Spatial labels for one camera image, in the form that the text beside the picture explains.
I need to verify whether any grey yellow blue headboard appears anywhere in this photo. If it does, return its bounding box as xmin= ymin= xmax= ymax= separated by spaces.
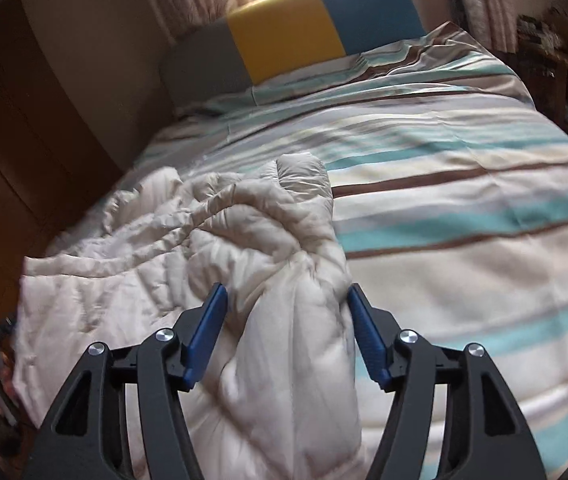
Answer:
xmin=159 ymin=0 xmax=427 ymax=111

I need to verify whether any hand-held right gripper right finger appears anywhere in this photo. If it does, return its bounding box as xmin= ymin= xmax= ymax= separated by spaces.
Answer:
xmin=346 ymin=282 xmax=547 ymax=480

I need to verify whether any striped duvet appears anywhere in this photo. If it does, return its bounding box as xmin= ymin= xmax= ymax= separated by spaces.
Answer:
xmin=128 ymin=20 xmax=568 ymax=480

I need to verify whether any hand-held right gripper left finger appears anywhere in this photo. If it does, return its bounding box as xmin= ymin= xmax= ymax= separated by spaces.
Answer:
xmin=24 ymin=282 xmax=228 ymax=480

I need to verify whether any brown wooden wardrobe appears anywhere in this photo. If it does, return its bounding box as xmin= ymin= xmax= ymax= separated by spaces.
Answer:
xmin=0 ymin=0 xmax=137 ymax=311

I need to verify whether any striped pillow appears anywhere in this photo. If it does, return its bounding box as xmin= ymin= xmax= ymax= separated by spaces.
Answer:
xmin=251 ymin=35 xmax=432 ymax=107

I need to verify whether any beige quilted down jacket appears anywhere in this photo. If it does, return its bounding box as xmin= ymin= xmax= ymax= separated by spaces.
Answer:
xmin=14 ymin=152 xmax=365 ymax=480

